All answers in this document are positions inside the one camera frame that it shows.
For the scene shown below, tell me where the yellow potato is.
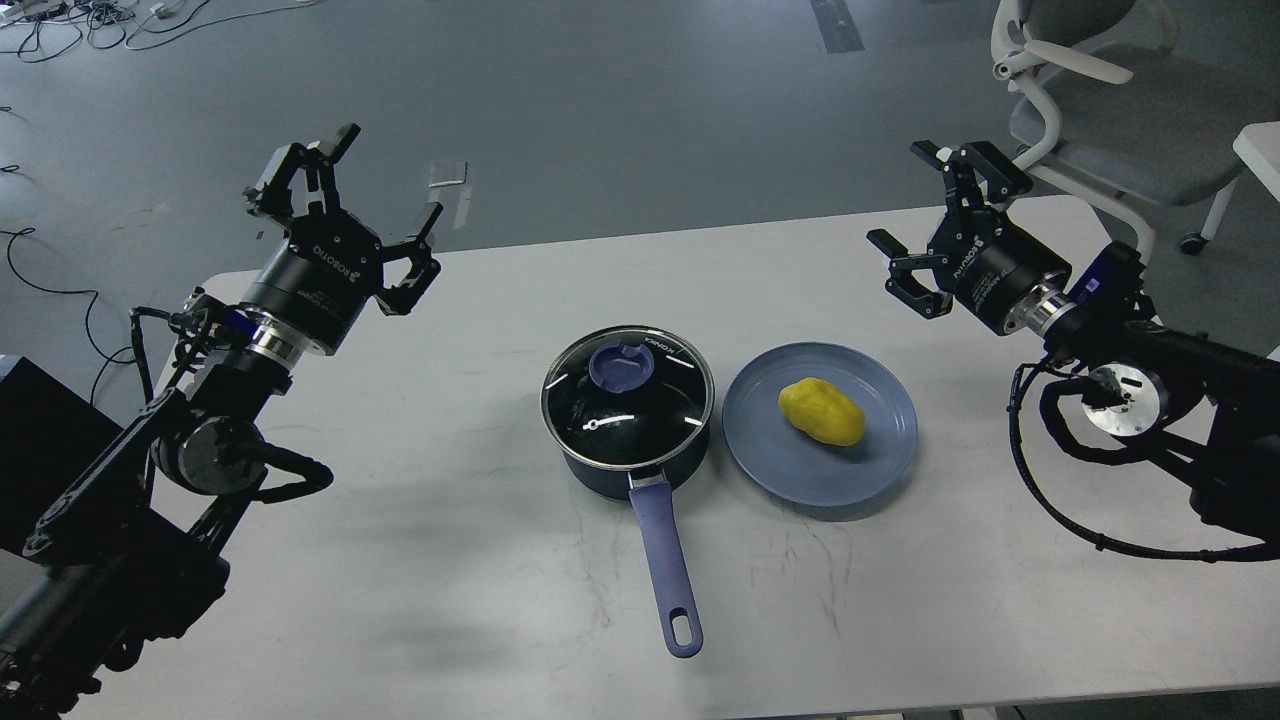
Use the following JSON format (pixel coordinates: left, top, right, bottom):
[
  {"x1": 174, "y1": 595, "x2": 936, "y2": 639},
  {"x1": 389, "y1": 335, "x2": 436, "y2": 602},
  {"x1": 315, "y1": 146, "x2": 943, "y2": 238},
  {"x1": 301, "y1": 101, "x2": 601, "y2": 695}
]
[{"x1": 777, "y1": 375, "x2": 867, "y2": 448}]

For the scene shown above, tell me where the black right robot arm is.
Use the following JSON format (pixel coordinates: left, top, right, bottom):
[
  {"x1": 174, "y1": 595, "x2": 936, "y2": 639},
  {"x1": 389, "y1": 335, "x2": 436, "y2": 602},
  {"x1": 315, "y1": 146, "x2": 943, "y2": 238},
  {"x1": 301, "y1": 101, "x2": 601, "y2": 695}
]
[{"x1": 867, "y1": 140, "x2": 1279, "y2": 564}]

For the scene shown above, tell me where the white side table edge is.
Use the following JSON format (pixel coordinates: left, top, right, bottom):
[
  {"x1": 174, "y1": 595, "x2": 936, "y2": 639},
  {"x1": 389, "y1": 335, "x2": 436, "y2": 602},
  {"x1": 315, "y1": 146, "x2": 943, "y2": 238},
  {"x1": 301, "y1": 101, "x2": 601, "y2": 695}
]
[{"x1": 1231, "y1": 120, "x2": 1280, "y2": 202}]

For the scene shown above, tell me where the blue plate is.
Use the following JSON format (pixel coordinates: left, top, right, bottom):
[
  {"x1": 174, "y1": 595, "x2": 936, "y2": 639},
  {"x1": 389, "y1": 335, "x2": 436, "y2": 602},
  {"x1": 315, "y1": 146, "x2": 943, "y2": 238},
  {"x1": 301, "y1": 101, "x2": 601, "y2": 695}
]
[{"x1": 722, "y1": 342, "x2": 918, "y2": 515}]

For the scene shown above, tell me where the black box at left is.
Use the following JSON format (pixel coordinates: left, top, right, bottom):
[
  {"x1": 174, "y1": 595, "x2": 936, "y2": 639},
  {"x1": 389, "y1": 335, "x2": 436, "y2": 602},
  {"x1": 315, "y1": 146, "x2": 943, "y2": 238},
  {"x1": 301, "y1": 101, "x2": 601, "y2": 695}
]
[{"x1": 1, "y1": 355, "x2": 122, "y2": 559}]

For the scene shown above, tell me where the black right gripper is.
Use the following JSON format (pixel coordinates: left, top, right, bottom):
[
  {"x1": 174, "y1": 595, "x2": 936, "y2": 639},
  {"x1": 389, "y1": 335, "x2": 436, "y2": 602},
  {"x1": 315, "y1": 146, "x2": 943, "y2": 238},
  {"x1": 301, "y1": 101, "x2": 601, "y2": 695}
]
[{"x1": 867, "y1": 140, "x2": 1071, "y2": 336}]

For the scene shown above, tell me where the white grey office chair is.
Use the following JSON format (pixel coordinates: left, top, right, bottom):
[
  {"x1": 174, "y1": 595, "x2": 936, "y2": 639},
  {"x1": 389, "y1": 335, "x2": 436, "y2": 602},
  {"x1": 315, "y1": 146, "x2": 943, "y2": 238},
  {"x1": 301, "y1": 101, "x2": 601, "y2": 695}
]
[{"x1": 989, "y1": 1, "x2": 1277, "y2": 259}]

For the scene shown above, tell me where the black floor cable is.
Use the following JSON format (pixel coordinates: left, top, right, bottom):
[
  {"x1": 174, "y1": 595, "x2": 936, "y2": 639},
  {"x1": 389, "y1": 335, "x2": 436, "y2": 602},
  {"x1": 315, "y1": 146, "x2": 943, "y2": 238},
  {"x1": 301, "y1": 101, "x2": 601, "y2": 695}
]
[{"x1": 0, "y1": 106, "x2": 147, "y2": 406}]

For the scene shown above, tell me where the glass pot lid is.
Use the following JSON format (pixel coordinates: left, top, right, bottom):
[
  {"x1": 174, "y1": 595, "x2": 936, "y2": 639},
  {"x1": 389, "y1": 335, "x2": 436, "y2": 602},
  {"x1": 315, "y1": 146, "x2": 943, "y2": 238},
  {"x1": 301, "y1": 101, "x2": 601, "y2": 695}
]
[{"x1": 540, "y1": 325, "x2": 716, "y2": 469}]

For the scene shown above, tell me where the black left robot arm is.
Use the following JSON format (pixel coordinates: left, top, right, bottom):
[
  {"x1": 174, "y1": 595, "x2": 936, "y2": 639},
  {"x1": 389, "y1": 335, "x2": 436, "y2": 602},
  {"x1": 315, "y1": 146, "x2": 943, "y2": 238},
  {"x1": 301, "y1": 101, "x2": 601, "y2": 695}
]
[{"x1": 3, "y1": 123, "x2": 443, "y2": 719}]

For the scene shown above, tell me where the dark blue saucepan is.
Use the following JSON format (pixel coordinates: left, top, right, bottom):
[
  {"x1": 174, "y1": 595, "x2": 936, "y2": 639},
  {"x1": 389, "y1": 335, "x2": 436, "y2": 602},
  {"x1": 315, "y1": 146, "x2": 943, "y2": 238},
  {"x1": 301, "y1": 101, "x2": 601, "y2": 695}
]
[{"x1": 541, "y1": 325, "x2": 717, "y2": 660}]

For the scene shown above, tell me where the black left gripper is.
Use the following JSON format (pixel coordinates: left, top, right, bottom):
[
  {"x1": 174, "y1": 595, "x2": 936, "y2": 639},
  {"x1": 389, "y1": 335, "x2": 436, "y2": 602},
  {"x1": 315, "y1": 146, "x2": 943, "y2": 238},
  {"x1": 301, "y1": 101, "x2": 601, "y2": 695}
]
[{"x1": 239, "y1": 123, "x2": 445, "y2": 357}]

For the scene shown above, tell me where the cable bundle on floor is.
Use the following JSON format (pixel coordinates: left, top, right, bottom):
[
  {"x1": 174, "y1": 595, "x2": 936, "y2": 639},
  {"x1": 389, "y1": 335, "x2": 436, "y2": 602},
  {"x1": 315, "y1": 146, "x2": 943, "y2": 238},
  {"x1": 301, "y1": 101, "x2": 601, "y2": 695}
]
[{"x1": 0, "y1": 0, "x2": 321, "y2": 65}]

